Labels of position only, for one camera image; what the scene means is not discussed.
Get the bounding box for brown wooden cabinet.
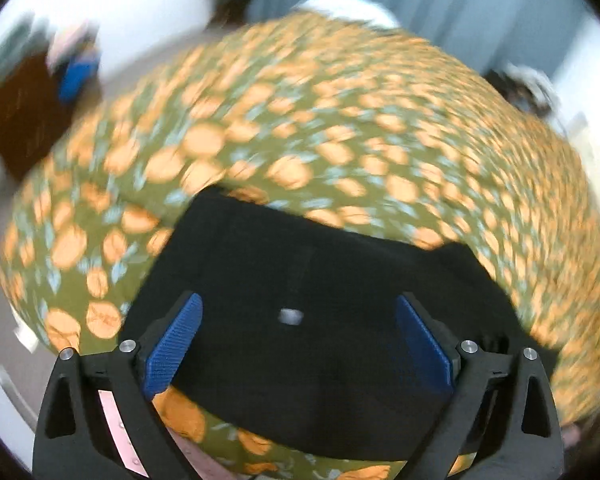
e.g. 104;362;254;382
0;53;74;182

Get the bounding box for blue cloth pile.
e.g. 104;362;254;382
54;50;100;104

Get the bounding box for white pillow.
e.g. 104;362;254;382
292;0;401;30

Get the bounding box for grey fluffy item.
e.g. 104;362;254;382
483;63;559;119

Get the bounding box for grey folded clothes stack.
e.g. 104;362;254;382
0;15;48;82

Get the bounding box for black pants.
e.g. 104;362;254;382
121;188;557;462

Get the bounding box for green orange floral bedspread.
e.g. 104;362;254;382
0;11;600;479

